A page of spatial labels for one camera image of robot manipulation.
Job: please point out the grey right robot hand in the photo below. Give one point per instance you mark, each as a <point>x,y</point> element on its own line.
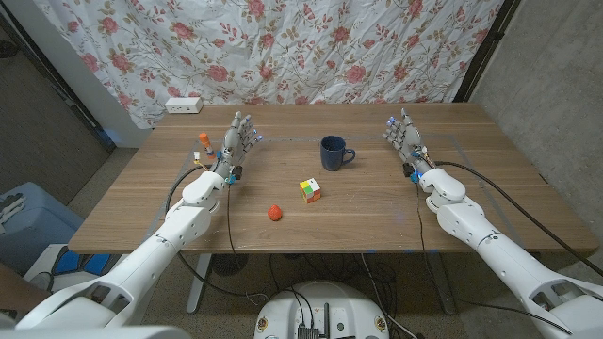
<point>410,141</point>

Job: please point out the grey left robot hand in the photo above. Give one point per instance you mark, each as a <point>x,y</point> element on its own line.
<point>233,146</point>

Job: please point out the navy blue mug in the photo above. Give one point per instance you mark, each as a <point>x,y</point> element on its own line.
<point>332,157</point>

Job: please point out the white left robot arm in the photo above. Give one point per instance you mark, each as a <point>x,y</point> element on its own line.
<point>155,249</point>

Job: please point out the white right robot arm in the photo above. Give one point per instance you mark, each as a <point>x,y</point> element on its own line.
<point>499,254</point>

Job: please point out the rubiks cube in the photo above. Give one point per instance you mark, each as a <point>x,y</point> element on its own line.
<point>310,190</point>

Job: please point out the orange glue stick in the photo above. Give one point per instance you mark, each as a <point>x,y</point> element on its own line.
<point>205,141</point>

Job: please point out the small white connector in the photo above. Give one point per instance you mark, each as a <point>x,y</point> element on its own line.
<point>196,156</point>

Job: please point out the white power strip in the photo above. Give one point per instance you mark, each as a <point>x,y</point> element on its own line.
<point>184,105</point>

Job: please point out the red toy strawberry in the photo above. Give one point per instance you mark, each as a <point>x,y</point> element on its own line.
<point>274,213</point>

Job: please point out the floral curtain backdrop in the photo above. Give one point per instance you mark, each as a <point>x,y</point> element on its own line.
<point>282,47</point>

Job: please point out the black round base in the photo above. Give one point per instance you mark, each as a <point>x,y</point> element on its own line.
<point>229,264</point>

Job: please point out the black backdrop pole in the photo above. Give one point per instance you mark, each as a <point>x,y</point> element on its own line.
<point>485,47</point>

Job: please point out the white table leg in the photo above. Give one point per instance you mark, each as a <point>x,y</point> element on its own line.
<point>198,287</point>

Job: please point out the grey table leg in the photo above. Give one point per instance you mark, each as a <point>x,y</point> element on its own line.
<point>443,292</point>

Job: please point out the white robot torso base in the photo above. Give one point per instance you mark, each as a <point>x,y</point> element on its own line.
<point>282,311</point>

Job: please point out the white blue floor device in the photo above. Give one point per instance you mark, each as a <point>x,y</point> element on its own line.
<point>70,263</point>

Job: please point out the blue storage bin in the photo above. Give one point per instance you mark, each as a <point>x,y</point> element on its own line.
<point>37,226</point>

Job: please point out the white plastic part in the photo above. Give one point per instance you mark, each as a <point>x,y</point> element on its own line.
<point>11,207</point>

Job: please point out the black door frame strip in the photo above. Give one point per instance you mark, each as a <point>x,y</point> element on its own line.
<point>56,77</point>

